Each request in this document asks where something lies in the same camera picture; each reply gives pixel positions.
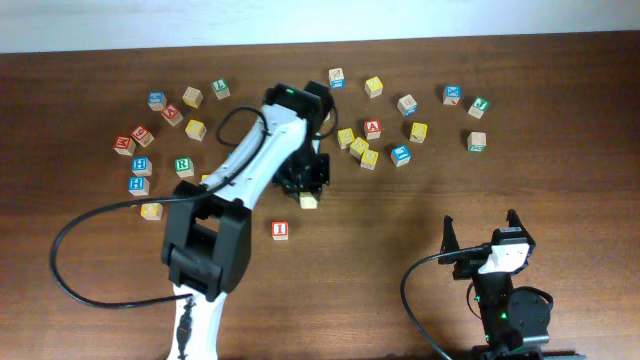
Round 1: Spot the yellow C wooden block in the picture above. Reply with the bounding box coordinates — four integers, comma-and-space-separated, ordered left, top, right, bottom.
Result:
299, 192, 318, 210

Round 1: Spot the red I wooden block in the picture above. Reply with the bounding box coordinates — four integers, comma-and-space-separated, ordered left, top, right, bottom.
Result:
272, 221, 289, 241

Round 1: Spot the green r block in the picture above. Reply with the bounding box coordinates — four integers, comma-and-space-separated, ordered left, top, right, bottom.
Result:
467, 132, 487, 152
174, 157, 195, 178

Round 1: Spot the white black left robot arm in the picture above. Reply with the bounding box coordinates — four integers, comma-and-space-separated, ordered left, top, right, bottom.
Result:
161, 81, 336, 359

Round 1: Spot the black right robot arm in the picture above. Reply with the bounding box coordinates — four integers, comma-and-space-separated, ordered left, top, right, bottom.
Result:
438, 209, 584, 360

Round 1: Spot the yellow block cluster back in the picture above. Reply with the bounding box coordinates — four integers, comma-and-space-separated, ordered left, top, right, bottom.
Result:
337, 128, 355, 149

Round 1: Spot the yellow block cluster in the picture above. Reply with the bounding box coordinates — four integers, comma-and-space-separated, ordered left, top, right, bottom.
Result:
337, 128, 355, 149
349, 137, 369, 160
360, 149, 379, 171

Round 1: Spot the yellow block cluster middle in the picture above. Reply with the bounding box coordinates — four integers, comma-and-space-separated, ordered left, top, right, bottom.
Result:
349, 137, 369, 160

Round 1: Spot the yellow block cluster front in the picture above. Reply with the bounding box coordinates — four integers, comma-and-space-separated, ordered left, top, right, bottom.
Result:
360, 149, 379, 171

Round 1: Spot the red A wooden block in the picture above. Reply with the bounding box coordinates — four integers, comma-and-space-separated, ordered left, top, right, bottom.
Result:
364, 119, 382, 140

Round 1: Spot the blue I leaf block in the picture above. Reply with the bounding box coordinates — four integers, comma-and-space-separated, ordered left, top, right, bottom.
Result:
390, 145, 411, 167

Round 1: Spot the blue-sided wooden block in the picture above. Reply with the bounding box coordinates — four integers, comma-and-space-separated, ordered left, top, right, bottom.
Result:
328, 68, 345, 89

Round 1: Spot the yellow top block far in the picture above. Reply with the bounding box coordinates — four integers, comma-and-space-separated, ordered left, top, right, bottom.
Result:
364, 76, 384, 98

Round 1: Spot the yellow block left group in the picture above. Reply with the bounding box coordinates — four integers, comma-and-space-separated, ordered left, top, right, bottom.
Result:
185, 119, 207, 141

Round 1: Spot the yellow block with pencil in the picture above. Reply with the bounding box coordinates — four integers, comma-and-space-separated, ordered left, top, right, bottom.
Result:
409, 122, 428, 143

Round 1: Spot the green J wooden block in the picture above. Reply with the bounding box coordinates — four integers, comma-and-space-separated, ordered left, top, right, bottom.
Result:
468, 97, 490, 119

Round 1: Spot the green L wooden block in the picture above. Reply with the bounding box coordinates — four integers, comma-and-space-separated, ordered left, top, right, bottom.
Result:
211, 78, 231, 100

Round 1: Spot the blue D wooden block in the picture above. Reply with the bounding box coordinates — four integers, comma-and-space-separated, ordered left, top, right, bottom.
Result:
397, 94, 418, 117

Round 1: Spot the plain yellow-sided block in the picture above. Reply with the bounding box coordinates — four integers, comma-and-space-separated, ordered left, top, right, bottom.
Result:
182, 87, 203, 108

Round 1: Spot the blue X wooden block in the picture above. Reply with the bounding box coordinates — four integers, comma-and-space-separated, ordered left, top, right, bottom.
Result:
443, 85, 461, 106

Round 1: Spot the yellow block lower left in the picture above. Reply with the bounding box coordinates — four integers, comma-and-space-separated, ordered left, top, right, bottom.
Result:
140, 203, 163, 221

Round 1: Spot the red A block left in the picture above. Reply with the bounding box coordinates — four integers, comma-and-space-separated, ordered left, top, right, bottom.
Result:
161, 104, 183, 126

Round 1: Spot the blue H block upper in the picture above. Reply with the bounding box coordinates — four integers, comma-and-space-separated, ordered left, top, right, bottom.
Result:
131, 157, 152, 177

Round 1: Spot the blue h block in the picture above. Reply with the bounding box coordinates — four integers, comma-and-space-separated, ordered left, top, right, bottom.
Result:
128, 176, 150, 196
131, 157, 152, 177

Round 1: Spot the blue H block lower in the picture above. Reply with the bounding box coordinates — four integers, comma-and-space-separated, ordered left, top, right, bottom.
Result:
128, 176, 150, 196

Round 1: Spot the blue S wooden block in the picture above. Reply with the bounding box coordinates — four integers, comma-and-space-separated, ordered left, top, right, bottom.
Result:
147, 91, 167, 111

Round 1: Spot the red G wooden block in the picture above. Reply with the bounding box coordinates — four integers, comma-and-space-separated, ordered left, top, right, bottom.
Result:
131, 125, 154, 147

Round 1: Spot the red M wooden block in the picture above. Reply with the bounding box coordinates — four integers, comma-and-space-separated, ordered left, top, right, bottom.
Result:
113, 136, 136, 156

